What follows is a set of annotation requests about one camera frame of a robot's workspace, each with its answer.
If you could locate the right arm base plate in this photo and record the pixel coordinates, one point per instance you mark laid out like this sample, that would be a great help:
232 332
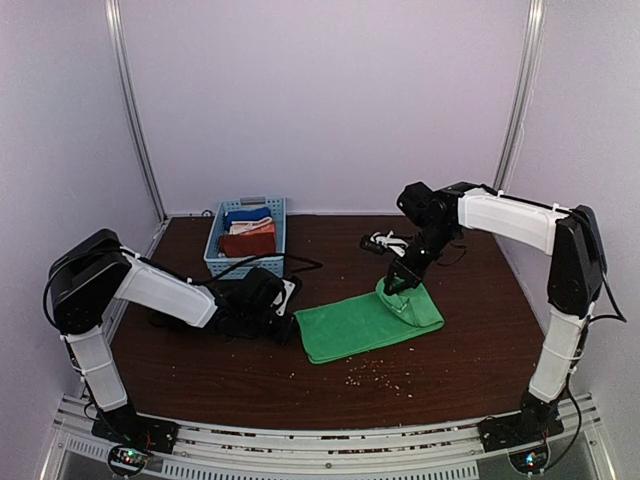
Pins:
497 433

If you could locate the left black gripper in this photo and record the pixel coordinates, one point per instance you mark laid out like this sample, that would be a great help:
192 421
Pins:
284 334

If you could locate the green microfiber towel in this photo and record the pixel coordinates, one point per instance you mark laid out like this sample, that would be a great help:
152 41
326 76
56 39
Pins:
366 322

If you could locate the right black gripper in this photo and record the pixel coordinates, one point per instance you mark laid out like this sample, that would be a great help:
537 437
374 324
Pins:
413 276

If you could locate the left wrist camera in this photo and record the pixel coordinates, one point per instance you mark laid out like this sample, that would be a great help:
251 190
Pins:
262 291

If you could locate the light blue plastic basket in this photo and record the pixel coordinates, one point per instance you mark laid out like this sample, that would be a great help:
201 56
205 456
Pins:
216 261

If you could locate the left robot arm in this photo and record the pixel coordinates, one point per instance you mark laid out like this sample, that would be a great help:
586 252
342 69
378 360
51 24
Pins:
99 274

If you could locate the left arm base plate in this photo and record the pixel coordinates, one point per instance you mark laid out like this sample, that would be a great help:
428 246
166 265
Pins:
149 434

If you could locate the blue rolled towel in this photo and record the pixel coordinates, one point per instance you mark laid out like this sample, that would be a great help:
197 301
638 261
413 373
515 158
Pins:
254 215

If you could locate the dark red towel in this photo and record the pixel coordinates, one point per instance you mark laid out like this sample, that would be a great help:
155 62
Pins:
243 245

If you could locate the right aluminium post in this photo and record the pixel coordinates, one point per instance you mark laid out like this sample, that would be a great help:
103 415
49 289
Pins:
523 90

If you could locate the orange white rolled towel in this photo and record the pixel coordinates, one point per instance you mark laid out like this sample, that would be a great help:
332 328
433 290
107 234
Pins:
265 225

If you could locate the aluminium post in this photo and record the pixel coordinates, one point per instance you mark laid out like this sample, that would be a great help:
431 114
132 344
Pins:
133 118
523 90

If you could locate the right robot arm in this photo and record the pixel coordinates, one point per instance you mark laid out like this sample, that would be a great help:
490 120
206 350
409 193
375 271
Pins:
568 240

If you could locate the aluminium front rail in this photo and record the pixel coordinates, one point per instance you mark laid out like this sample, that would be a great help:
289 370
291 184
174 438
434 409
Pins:
450 450

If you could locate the left aluminium post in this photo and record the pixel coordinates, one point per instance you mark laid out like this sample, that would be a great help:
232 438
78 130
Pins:
133 118

